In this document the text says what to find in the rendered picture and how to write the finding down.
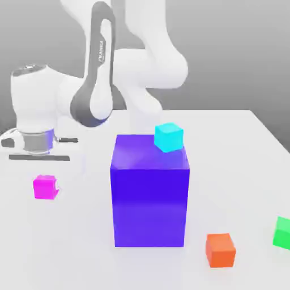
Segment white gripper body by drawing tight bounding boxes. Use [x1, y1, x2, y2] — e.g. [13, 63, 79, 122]
[6, 152, 74, 170]

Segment small magenta cube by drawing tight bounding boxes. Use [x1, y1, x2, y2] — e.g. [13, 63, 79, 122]
[33, 174, 60, 201]

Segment small cyan cube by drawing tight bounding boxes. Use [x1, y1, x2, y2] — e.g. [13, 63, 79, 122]
[153, 122, 185, 153]

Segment small orange cube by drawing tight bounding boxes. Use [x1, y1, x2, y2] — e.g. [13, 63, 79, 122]
[205, 233, 237, 268]

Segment small green cube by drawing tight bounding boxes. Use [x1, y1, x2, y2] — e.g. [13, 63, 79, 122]
[272, 216, 290, 251]

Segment large purple box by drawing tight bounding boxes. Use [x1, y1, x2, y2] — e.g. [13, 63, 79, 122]
[109, 134, 190, 248]

